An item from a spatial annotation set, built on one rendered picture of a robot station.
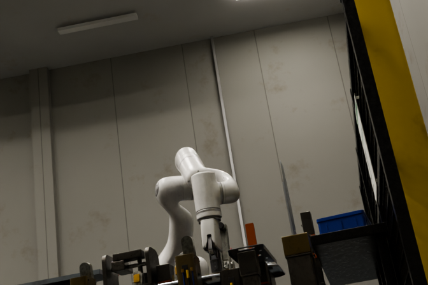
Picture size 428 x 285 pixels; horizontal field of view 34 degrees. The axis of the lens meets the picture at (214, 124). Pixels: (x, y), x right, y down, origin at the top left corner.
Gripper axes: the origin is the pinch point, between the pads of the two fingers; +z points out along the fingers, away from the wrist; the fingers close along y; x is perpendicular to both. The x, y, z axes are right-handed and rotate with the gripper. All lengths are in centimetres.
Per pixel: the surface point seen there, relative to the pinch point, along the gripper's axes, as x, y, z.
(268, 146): -40, -767, -311
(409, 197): 59, 48, 1
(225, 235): 0.8, -20.6, -14.3
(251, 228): 10.6, -19.8, -14.7
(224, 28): -71, -742, -514
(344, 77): 95, -779, -401
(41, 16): -313, -587, -516
